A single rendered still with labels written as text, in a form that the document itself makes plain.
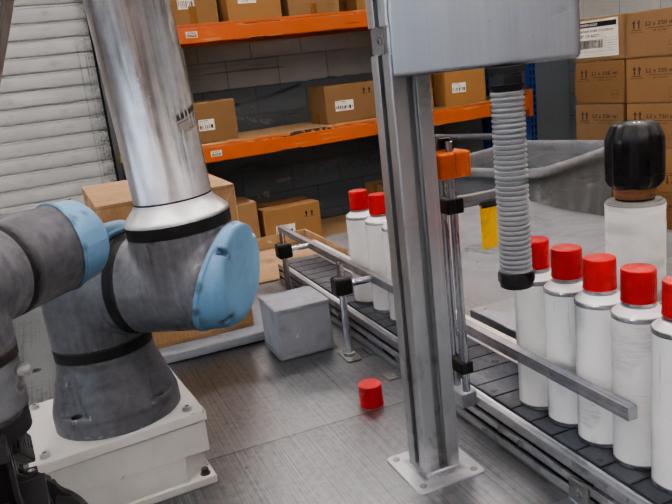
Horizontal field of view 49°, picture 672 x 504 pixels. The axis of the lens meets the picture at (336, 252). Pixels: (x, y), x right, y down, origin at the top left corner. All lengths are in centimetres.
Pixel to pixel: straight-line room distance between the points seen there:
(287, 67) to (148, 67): 486
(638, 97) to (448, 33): 387
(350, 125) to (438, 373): 410
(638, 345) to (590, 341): 6
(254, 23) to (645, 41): 224
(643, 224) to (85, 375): 77
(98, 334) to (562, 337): 52
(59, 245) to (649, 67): 409
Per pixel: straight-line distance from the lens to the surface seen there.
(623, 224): 112
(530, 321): 88
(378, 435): 99
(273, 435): 102
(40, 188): 509
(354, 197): 128
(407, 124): 76
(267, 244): 200
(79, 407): 91
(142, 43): 77
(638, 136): 110
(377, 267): 124
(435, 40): 71
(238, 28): 460
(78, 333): 87
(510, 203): 70
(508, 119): 69
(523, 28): 70
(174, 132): 77
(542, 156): 394
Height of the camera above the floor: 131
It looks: 14 degrees down
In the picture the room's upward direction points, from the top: 7 degrees counter-clockwise
